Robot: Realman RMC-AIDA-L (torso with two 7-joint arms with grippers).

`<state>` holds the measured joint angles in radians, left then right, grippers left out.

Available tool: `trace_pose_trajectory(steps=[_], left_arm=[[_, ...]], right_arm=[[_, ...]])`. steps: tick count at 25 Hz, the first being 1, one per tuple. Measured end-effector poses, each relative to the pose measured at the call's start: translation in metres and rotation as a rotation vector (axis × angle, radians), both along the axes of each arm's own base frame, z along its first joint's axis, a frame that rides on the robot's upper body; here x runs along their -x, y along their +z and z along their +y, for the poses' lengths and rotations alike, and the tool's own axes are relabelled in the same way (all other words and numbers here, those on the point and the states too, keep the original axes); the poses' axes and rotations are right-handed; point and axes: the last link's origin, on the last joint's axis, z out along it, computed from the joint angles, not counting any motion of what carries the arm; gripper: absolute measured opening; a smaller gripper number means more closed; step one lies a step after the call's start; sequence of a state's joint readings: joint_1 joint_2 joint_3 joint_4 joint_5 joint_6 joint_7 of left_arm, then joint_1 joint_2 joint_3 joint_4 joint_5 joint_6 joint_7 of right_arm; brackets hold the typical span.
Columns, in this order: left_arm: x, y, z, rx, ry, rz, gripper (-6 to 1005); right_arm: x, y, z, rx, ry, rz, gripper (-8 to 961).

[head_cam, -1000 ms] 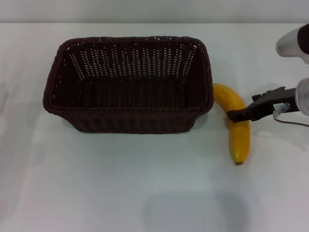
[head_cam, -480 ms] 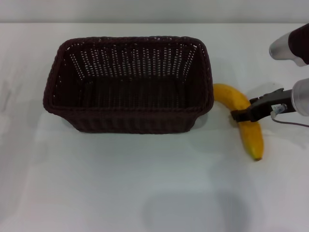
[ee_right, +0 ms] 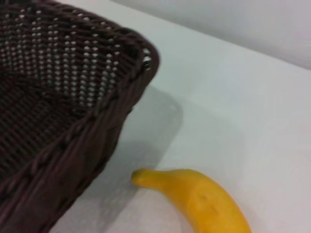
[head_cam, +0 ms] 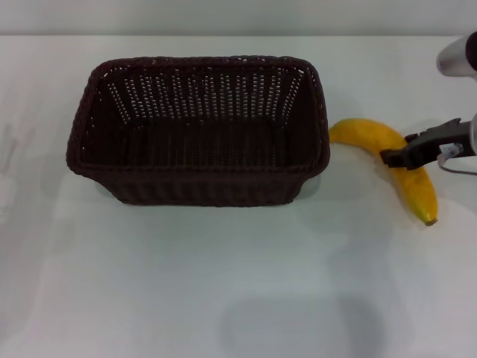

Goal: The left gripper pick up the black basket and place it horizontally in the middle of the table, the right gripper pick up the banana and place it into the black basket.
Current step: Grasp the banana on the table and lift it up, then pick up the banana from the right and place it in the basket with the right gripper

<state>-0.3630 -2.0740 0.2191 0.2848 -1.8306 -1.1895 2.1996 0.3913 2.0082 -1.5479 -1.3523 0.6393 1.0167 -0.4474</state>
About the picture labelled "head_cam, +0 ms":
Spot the black woven rectangular basket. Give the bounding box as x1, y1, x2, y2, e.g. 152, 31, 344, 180
65, 55, 332, 206

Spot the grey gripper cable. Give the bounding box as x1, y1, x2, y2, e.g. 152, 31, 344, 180
437, 154, 477, 175

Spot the yellow banana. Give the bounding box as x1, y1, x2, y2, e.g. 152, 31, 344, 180
328, 118, 439, 227

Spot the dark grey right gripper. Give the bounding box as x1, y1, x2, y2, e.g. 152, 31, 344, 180
380, 118, 473, 171

